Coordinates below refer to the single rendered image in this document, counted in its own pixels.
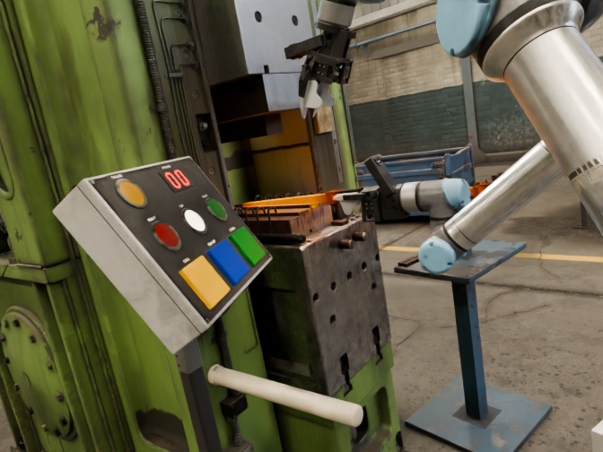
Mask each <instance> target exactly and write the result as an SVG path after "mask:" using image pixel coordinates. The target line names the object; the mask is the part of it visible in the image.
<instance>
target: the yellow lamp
mask: <svg viewBox="0 0 603 452"><path fill-rule="evenodd" d="M120 190H121V192H122V194H123V195H124V196H125V197H126V198H127V199H128V200H129V201H131V202H132V203H134V204H142V203H143V202H144V196H143V194H142V192H141V191H140V190H139V189H138V188H137V187H136V186H134V185H133V184H131V183H129V182H121V183H120Z"/></svg>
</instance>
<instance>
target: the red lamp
mask: <svg viewBox="0 0 603 452"><path fill-rule="evenodd" d="M155 230H156V233H157V235H158V237H159V238H160V240H161V241H162V242H164V243H165V244H166V245H168V246H171V247H176V246H177V245H178V244H179V239H178V237H177V235H176V233H175V232H174V231H173V230H172V229H171V228H170V227H169V226H167V225H165V224H162V223H160V224H157V225H156V228H155Z"/></svg>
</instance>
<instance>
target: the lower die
mask: <svg viewBox="0 0 603 452"><path fill-rule="evenodd" d="M270 206H274V207H275V208H276V210H277V215H275V210H274V209H273V208H271V209H270V211H269V214H270V219H271V223H272V228H273V231H274V233H275V234H302V235H305V237H307V236H309V235H310V234H312V233H314V232H316V231H318V230H322V229H324V228H326V227H327V226H329V225H331V222H332V221H333V217H332V212H331V206H330V204H328V203H319V206H316V207H314V208H312V206H311V204H283V205H262V207H264V209H265V210H266V214H265V215H264V212H263V210H262V209H259V210H258V218H259V223H260V228H261V230H262V232H263V233H265V234H270V226H269V221H268V217H267V209H268V208H269V207H270ZM248 207H251V208H253V210H254V213H255V215H254V216H253V214H252V211H251V210H250V209H248V210H247V217H248V221H249V229H250V230H251V231H252V233H258V222H257V217H256V210H257V208H258V207H259V206H242V207H240V208H241V209H242V210H243V212H244V213H245V210H246V208H248ZM236 214H238V215H239V216H240V218H241V219H242V220H243V221H244V223H245V224H246V225H247V223H246V219H245V214H243V215H242V213H241V210H237V212H236ZM310 229H312V232H310Z"/></svg>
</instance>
